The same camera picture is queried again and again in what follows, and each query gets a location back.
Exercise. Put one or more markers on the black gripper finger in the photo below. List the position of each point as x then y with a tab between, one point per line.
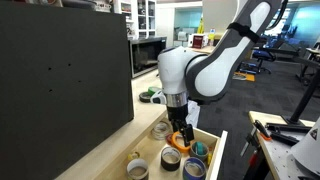
187	136
176	128

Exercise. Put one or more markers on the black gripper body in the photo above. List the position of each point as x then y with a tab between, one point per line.
177	113

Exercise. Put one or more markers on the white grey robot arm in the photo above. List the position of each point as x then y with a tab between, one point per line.
216	66

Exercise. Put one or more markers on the orange tape roll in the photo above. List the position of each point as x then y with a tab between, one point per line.
177	144

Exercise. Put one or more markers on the red tape roll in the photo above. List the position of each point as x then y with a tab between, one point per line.
169	139

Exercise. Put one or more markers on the white drawer cabinet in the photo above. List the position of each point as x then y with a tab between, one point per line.
193	115

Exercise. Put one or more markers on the clear tape roll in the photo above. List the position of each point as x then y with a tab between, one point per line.
160	130

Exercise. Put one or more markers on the grey teal tape roll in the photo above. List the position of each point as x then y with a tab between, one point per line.
200	154

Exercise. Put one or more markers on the black brown tape roll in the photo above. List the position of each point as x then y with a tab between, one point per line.
170	163

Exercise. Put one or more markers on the open wooden drawer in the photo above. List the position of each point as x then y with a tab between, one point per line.
150	150

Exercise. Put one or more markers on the blue tape roll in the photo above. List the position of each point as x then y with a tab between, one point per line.
194	175

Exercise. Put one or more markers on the small yellow tape roll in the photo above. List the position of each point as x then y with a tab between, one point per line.
133	156

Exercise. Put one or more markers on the white grey tape roll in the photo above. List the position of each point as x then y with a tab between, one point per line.
137	165

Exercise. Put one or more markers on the small yellow item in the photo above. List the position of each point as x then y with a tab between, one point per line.
209	158

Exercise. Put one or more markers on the black microwave oven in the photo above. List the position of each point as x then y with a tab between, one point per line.
143	56

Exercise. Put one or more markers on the black red hanging clamp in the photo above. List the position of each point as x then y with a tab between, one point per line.
253	156

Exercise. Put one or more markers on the white cabinet wooden top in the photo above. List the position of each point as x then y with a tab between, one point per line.
205	50

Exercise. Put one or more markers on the red white box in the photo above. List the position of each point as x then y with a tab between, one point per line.
199	41

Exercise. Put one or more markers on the yellow floor mat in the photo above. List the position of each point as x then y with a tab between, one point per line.
245	76

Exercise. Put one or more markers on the yellow bottle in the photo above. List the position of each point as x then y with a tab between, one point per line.
212	37

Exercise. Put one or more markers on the wooden perforated table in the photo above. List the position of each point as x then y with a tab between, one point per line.
276	156

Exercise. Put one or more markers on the black orange clamp tools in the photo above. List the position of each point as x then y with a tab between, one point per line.
283	133

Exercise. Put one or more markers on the white shelf unit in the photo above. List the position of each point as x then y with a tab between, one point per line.
140	16

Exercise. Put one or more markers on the blue office chair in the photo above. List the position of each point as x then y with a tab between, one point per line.
263	55

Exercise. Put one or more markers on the large black panel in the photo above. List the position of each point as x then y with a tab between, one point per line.
63	86

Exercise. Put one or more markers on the white cone-shaped base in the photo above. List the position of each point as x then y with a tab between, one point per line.
308	146

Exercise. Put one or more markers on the dark office desk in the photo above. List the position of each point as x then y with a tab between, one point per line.
306	61

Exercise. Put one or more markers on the black stand post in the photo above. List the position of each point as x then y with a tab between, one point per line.
305	96

